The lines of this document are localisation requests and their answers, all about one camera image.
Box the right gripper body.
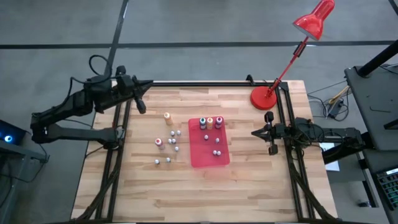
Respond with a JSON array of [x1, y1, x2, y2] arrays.
[[264, 110, 285, 156]]

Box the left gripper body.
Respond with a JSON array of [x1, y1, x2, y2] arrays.
[[116, 65, 147, 114]]

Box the white paper sheet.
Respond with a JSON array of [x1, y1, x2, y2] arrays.
[[318, 141, 341, 172]]

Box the pink translucent plastic bin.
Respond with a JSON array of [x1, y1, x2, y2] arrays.
[[187, 116, 231, 169]]

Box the dark power strip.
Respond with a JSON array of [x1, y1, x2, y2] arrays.
[[326, 98, 345, 119]]

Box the black slanted beam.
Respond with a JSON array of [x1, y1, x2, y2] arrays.
[[322, 132, 379, 166]]

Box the grey keyboard tray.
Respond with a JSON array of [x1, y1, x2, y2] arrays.
[[356, 149, 398, 224]]

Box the dark grey desk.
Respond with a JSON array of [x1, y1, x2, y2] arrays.
[[344, 63, 398, 152]]

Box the red desk lamp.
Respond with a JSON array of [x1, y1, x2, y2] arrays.
[[249, 0, 336, 111]]

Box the grey metal stand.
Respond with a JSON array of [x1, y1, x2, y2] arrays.
[[0, 141, 50, 224]]

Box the black computer with blue light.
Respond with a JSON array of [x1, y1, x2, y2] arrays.
[[0, 119, 27, 147]]

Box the backlit keyboard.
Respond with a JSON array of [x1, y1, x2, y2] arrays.
[[376, 167, 398, 212]]

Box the black round pole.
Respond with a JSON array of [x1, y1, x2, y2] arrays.
[[356, 39, 398, 78]]

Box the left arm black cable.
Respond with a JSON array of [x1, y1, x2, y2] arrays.
[[68, 54, 110, 94]]

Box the black floor cables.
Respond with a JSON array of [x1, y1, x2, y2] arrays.
[[307, 80, 351, 123]]

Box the yellow cable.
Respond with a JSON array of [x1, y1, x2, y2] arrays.
[[329, 85, 349, 105]]

